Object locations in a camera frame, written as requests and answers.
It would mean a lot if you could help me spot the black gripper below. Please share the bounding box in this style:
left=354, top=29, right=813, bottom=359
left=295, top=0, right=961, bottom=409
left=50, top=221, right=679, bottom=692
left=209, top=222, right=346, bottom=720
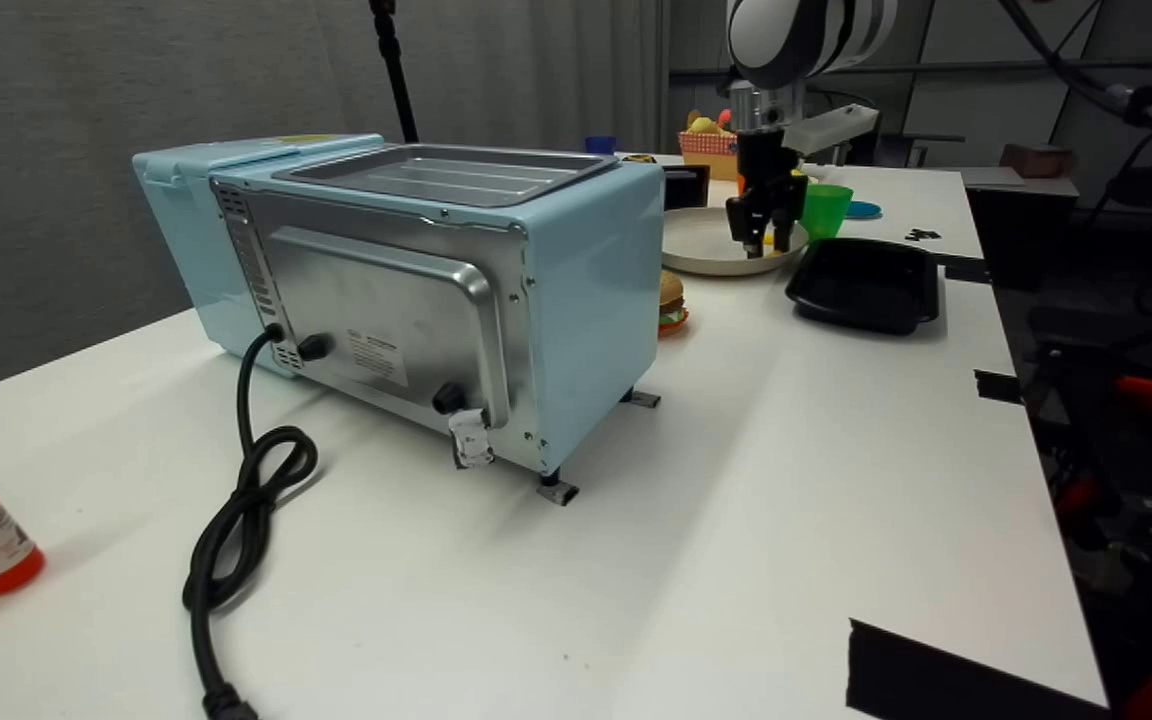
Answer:
left=723, top=128, right=803, bottom=257

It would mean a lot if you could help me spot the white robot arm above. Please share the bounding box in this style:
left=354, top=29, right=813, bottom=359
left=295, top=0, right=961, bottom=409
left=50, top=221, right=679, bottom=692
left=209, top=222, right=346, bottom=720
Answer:
left=723, top=0, right=1152, bottom=132

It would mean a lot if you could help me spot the green plastic cup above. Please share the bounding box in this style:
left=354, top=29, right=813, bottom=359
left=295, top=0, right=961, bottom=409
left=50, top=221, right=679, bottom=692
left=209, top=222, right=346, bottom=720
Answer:
left=800, top=183, right=853, bottom=241

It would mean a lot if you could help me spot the beige round plate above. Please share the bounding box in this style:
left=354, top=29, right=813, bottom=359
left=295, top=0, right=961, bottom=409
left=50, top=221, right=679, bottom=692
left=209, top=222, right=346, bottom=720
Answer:
left=665, top=209, right=803, bottom=280

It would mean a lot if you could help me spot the blue round lid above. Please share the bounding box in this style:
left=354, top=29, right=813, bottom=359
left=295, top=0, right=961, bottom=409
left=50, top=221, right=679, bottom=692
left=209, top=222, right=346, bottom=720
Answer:
left=846, top=200, right=882, bottom=221

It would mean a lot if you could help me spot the pink basket of toy fruit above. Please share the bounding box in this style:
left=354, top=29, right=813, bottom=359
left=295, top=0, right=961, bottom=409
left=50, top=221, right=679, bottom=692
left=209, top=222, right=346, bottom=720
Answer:
left=677, top=114, right=737, bottom=180

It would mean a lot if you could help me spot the black plastic tray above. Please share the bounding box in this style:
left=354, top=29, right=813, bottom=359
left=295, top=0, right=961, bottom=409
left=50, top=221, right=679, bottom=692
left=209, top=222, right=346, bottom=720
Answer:
left=785, top=241, right=938, bottom=335

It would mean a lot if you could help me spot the toy hamburger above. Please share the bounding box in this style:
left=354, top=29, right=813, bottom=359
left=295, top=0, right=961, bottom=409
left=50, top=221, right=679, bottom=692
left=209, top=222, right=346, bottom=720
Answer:
left=655, top=273, right=689, bottom=335

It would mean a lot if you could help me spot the light blue toaster oven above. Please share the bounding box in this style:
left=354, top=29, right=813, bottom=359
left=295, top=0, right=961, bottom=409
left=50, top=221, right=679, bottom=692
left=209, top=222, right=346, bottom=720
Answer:
left=131, top=132, right=665, bottom=477

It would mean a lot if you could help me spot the black tripod pole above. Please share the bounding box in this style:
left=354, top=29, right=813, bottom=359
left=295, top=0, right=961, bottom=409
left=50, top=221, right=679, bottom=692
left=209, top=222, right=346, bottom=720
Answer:
left=369, top=0, right=420, bottom=143

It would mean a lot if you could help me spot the black power cord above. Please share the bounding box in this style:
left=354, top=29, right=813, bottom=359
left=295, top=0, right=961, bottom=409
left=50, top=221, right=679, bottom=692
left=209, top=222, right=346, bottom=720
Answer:
left=179, top=324, right=323, bottom=720

